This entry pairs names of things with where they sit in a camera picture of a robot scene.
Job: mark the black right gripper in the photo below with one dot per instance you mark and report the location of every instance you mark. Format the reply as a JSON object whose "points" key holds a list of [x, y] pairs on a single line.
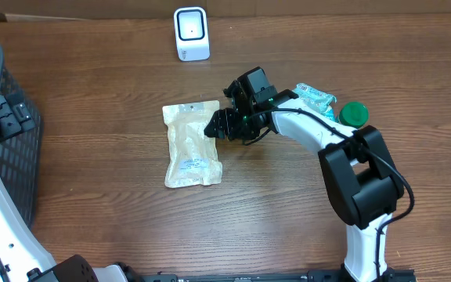
{"points": [[228, 121]]}

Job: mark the clear plastic bag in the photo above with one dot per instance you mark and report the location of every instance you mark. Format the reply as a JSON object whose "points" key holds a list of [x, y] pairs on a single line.
{"points": [[193, 155]]}

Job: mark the teal wipes packet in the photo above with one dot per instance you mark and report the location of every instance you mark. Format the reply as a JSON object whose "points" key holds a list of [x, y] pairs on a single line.
{"points": [[314, 98]]}

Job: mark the green lid jar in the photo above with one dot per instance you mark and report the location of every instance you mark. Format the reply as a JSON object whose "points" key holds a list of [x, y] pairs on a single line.
{"points": [[354, 114]]}

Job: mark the teal tissue pack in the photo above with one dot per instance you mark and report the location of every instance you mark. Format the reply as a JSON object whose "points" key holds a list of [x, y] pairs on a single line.
{"points": [[329, 114]]}

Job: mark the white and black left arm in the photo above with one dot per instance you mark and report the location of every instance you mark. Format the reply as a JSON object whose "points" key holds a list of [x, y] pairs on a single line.
{"points": [[22, 258]]}

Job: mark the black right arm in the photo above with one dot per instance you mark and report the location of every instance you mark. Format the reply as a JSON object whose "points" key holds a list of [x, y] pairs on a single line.
{"points": [[362, 183]]}

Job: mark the white barcode scanner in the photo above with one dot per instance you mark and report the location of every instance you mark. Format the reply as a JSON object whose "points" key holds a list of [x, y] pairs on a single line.
{"points": [[191, 34]]}

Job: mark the grey plastic basket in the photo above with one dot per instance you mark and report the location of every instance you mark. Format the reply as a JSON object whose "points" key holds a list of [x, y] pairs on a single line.
{"points": [[21, 130]]}

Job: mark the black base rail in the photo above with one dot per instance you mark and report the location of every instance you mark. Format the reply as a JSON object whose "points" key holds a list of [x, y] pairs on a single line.
{"points": [[249, 277]]}

